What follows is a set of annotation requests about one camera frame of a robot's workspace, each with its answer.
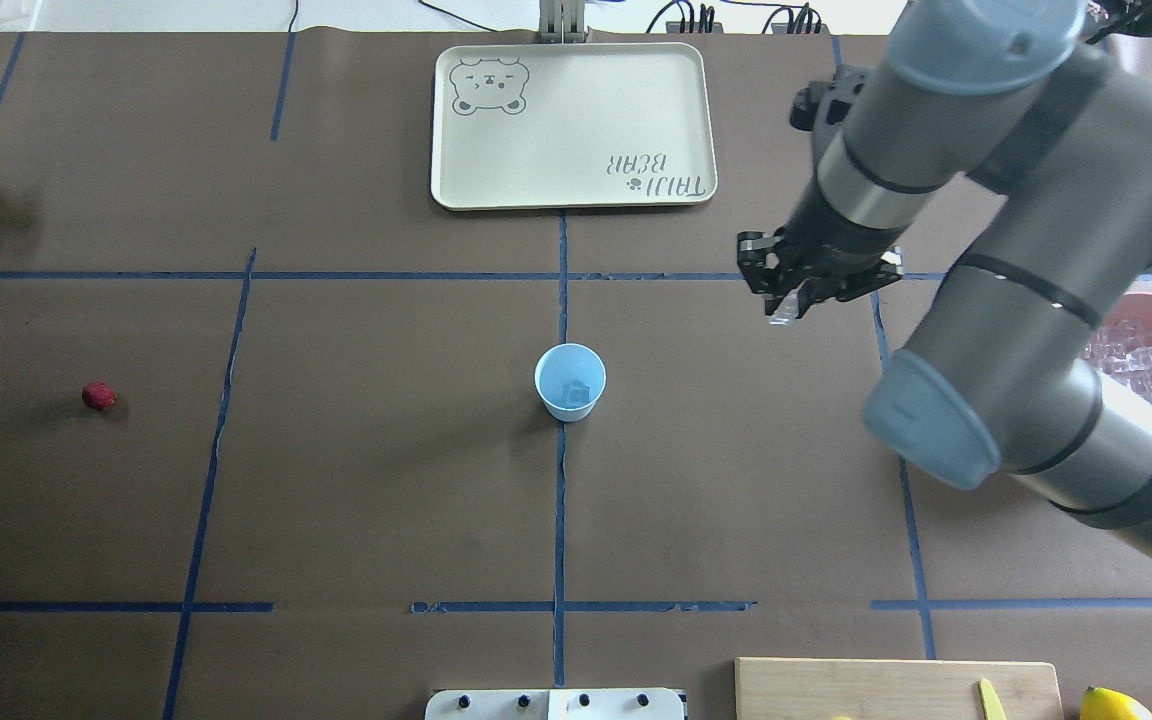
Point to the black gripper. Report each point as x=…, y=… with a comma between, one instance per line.
x=833, y=237

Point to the clear ice cube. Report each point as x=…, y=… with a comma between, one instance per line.
x=787, y=311

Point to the light blue cup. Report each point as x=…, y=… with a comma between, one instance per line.
x=569, y=378

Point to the red strawberry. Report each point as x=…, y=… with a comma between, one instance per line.
x=99, y=396

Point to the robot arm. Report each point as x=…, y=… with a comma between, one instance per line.
x=993, y=380

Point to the pile of ice cubes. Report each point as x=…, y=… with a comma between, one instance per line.
x=1151, y=375

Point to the cream bear tray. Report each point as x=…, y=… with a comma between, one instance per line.
x=571, y=126

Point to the wooden cutting board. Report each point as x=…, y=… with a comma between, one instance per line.
x=891, y=689

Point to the yellow plastic knife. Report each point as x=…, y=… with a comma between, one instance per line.
x=990, y=703

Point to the lower yellow lemon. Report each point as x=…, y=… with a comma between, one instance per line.
x=1102, y=703

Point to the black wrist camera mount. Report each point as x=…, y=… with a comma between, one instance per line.
x=821, y=108

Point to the metal camera post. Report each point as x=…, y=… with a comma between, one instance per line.
x=562, y=22

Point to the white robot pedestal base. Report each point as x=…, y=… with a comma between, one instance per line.
x=558, y=703

